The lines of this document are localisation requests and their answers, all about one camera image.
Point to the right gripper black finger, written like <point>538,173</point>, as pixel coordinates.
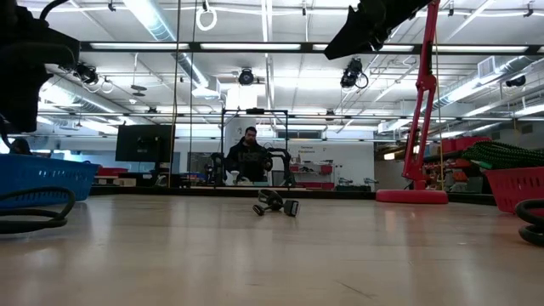
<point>374,21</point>

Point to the blue plastic basket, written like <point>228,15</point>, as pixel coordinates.
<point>42,174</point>

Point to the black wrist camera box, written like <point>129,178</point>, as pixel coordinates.
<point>42,53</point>

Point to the red articulated stand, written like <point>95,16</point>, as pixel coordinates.
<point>426,85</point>

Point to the red plastic basket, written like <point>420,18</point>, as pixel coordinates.
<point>510,187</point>

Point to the black hanging camera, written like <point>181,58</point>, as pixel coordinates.
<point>515,81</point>
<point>246,77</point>
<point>352,72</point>
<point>88,74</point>

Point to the silver ventilation duct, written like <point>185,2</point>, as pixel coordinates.
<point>157,25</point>
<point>85,100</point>

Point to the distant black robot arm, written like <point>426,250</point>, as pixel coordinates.
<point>217,166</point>
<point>285,155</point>

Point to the red storage bin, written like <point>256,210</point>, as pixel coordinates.
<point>111,171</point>

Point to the red storage bins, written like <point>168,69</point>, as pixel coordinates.
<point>450,145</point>

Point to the person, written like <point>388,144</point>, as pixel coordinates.
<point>248,159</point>
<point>20,147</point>

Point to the black monitor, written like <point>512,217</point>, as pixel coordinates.
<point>142,144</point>

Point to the black overhead frame bar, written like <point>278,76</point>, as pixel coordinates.
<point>195,47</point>

